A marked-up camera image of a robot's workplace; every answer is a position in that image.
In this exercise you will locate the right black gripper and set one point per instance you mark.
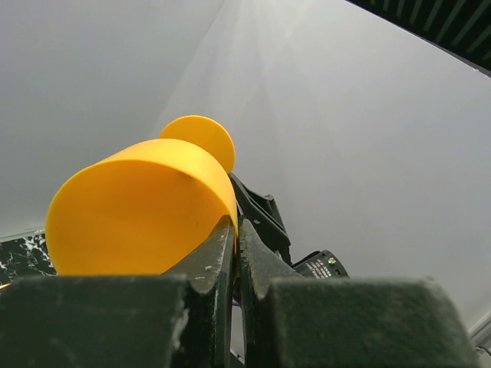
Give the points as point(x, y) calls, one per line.
point(262, 212)

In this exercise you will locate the orange wine glass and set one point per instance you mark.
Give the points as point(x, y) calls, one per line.
point(146, 207)

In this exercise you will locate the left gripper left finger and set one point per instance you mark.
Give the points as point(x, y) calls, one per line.
point(181, 318)

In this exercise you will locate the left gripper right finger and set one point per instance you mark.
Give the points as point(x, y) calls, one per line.
point(294, 321)

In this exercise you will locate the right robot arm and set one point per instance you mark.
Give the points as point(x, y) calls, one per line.
point(319, 264)

